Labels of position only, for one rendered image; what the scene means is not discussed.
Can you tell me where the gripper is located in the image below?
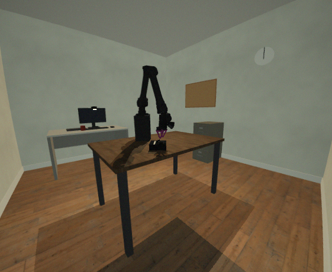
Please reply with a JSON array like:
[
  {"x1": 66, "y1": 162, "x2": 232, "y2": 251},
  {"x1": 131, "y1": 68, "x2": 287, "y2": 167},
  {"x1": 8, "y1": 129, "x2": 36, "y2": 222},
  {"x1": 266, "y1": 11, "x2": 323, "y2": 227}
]
[{"x1": 156, "y1": 121, "x2": 167, "y2": 138}]

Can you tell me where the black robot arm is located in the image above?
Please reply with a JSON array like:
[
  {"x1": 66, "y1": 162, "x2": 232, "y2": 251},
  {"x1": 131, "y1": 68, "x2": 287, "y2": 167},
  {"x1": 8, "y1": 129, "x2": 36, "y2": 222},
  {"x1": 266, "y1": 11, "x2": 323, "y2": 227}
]
[{"x1": 136, "y1": 66, "x2": 175, "y2": 129}]

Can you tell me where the black lighting desk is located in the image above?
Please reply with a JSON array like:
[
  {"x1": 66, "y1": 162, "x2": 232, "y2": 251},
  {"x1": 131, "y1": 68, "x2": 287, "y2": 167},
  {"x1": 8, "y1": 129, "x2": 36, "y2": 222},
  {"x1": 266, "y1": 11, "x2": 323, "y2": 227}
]
[{"x1": 149, "y1": 139, "x2": 166, "y2": 151}]

